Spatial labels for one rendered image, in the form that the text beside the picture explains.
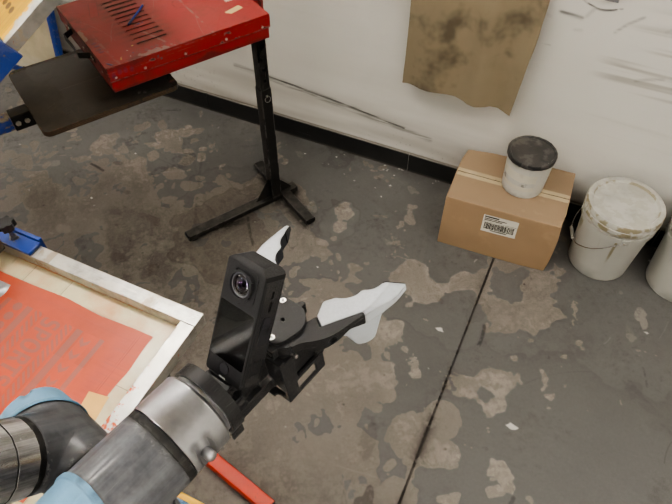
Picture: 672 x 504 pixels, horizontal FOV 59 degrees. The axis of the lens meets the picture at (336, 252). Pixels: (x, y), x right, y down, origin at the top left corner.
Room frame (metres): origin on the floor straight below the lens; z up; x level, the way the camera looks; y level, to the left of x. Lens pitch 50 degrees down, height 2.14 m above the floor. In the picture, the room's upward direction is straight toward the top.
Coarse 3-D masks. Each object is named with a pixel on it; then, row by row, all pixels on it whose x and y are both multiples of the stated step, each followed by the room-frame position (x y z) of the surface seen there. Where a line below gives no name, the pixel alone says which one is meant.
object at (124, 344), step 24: (24, 288) 0.86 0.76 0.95; (48, 312) 0.79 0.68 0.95; (72, 312) 0.79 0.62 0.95; (96, 336) 0.73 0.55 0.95; (120, 336) 0.73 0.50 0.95; (144, 336) 0.73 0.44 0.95; (96, 360) 0.67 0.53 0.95; (120, 360) 0.67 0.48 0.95; (72, 384) 0.61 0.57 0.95; (96, 384) 0.61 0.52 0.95
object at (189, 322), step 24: (48, 264) 0.91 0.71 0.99; (72, 264) 0.91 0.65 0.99; (96, 288) 0.85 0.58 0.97; (120, 288) 0.84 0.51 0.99; (168, 312) 0.77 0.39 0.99; (192, 312) 0.77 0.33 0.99; (192, 336) 0.72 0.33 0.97; (168, 360) 0.65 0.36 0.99; (144, 384) 0.59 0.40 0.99; (120, 408) 0.54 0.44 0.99
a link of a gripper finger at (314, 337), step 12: (360, 312) 0.30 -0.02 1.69; (312, 324) 0.29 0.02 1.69; (336, 324) 0.29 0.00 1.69; (348, 324) 0.29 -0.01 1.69; (360, 324) 0.30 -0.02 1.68; (300, 336) 0.28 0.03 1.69; (312, 336) 0.28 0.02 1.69; (324, 336) 0.28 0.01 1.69; (336, 336) 0.28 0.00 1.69; (300, 348) 0.27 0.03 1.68; (312, 348) 0.27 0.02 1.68; (324, 348) 0.27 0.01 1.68
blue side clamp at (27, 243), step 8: (0, 232) 1.01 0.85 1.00; (16, 232) 1.00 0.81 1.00; (24, 232) 1.00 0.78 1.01; (8, 240) 0.98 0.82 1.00; (16, 240) 0.98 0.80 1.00; (24, 240) 0.98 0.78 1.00; (32, 240) 0.98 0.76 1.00; (40, 240) 0.98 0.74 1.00; (16, 248) 0.95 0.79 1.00; (24, 248) 0.95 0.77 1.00; (32, 248) 0.95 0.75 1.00
